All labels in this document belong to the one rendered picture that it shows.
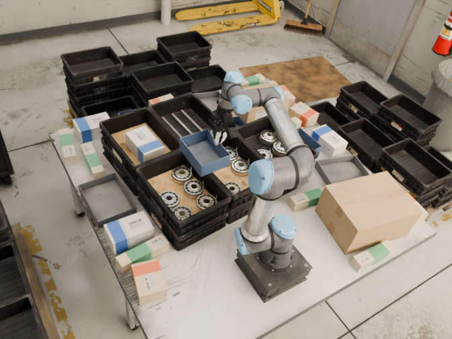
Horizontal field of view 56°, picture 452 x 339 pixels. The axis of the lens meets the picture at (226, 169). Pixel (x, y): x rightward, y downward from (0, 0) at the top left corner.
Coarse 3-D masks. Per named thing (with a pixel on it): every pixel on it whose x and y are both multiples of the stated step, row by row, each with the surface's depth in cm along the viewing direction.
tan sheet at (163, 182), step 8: (160, 176) 217; (168, 176) 217; (192, 176) 219; (152, 184) 212; (160, 184) 213; (168, 184) 213; (176, 184) 214; (160, 192) 209; (176, 192) 210; (208, 192) 213; (184, 200) 207; (192, 200) 208; (192, 208) 204
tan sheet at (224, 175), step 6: (228, 168) 227; (216, 174) 222; (222, 174) 223; (228, 174) 223; (234, 174) 224; (222, 180) 220; (228, 180) 220; (234, 180) 221; (240, 180) 221; (246, 180) 222; (246, 186) 219
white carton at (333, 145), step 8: (320, 128) 267; (328, 128) 268; (312, 136) 267; (320, 136) 262; (328, 136) 263; (336, 136) 264; (320, 144) 264; (328, 144) 258; (336, 144) 258; (344, 144) 259; (328, 152) 261; (336, 152) 260
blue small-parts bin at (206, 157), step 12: (204, 132) 199; (180, 144) 194; (192, 144) 200; (204, 144) 201; (192, 156) 187; (204, 156) 196; (216, 156) 196; (228, 156) 188; (204, 168) 184; (216, 168) 189
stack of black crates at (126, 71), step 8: (120, 56) 355; (128, 56) 359; (136, 56) 363; (144, 56) 367; (152, 56) 372; (160, 56) 362; (128, 64) 364; (136, 64) 368; (144, 64) 370; (152, 64) 372; (160, 64) 367; (128, 72) 358; (128, 80) 341; (128, 88) 345
